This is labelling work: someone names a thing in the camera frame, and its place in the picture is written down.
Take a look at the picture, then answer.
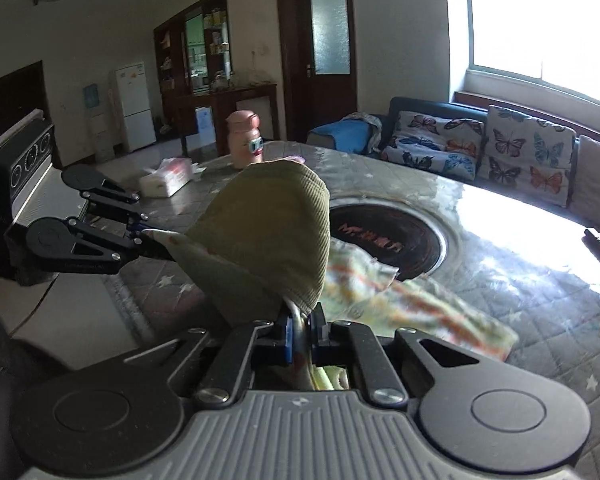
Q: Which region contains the water dispenser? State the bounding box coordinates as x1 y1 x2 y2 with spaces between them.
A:
82 84 115 162

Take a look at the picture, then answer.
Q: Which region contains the square butterfly print cushion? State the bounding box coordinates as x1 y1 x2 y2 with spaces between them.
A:
476 105 578 208

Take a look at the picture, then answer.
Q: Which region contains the white refrigerator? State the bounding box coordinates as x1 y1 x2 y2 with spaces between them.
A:
112 61 157 153

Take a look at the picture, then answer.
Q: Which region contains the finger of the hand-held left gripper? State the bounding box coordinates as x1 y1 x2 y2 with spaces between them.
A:
65 217 181 276
82 180 148 228

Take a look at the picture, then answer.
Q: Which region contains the blue sofa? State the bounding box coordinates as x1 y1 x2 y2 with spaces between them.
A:
305 96 600 236

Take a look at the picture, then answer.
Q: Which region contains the pink cartoon face bottle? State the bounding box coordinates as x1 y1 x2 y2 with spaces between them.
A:
225 110 265 170

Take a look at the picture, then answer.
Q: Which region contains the floral garment with olive cuffs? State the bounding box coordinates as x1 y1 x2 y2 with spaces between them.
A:
142 162 518 391

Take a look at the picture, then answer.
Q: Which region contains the round built-in induction cooker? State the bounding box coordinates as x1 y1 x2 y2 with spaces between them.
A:
325 192 461 283

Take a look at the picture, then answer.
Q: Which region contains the dark wooden side table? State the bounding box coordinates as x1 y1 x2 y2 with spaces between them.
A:
172 84 278 157

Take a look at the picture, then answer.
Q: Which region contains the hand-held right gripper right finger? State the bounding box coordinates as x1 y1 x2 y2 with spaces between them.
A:
309 305 483 407

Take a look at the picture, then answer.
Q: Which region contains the grey cloth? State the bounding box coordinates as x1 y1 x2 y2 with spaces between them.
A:
340 112 385 156

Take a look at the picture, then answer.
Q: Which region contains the blue pillow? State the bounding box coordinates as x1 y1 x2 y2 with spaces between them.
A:
307 120 373 153

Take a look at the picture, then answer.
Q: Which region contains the plain beige cushion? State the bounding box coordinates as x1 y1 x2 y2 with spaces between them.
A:
570 135 600 233

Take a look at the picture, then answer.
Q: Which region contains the long butterfly print cushion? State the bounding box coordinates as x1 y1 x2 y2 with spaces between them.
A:
380 110 487 181

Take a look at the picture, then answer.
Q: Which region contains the dark wooden display cabinet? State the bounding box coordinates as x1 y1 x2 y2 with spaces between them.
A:
153 0 231 126

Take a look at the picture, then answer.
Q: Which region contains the window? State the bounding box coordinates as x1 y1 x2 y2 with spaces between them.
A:
442 0 600 113

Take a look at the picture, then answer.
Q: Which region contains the pink tissue pack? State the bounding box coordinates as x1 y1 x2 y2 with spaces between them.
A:
139 157 206 198

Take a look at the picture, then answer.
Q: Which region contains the blue white panel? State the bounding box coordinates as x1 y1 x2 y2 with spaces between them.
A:
195 105 216 147

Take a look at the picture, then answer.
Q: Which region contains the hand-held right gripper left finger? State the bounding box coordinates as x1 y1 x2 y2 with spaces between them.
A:
122 317 297 408

